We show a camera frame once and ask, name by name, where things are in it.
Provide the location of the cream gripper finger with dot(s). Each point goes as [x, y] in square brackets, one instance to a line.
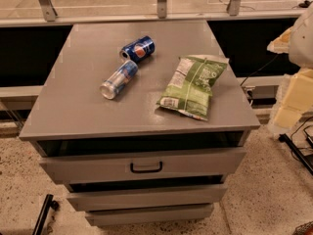
[281, 44]
[294, 98]

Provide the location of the blue pepsi can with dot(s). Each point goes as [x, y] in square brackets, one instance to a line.
[138, 50]

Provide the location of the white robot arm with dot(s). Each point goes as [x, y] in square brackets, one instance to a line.
[301, 47]

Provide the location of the silver blue energy drink can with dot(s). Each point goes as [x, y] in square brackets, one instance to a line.
[118, 80]

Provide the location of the black bar on right floor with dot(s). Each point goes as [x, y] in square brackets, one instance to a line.
[306, 160]

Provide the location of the green chip bag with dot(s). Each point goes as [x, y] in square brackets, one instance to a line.
[190, 88]

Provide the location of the grey middle drawer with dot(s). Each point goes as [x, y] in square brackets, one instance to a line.
[146, 198]

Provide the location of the grey drawer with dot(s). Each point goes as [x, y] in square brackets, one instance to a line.
[118, 217]
[116, 167]
[146, 198]

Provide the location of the grey drawer cabinet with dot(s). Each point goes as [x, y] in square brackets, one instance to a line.
[71, 117]

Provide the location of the grey bottom drawer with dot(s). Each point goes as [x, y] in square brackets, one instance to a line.
[118, 217]

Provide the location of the grey top drawer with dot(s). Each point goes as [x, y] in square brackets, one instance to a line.
[116, 167]

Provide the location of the black bar lower left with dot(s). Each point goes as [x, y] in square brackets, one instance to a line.
[49, 204]

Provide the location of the right metal window post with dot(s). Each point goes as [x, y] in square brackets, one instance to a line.
[233, 7]

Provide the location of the metal window post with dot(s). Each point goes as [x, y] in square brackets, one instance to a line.
[48, 11]
[233, 7]
[161, 8]

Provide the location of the middle metal window post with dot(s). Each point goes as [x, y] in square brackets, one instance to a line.
[161, 8]

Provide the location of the black drawer handle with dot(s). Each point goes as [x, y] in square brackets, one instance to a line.
[146, 168]

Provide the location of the left metal window post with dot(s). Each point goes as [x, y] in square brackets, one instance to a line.
[48, 11]

